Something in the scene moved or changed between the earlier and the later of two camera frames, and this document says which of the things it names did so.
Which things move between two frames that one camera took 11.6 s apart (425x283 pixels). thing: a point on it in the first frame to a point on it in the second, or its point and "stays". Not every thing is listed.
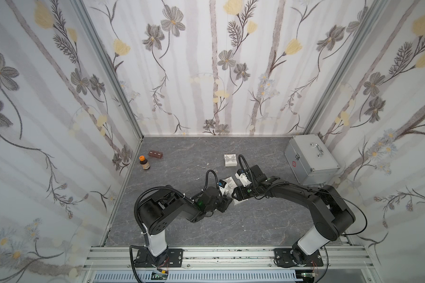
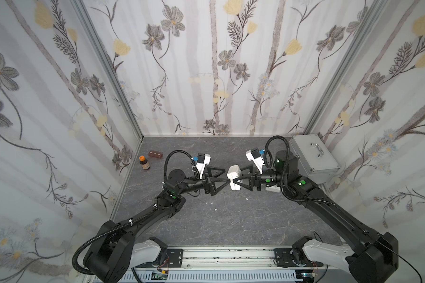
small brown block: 156,154 stays
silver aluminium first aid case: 311,161 stays
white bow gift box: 230,160 to 234,173
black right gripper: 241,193 to 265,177
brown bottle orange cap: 144,163 stays
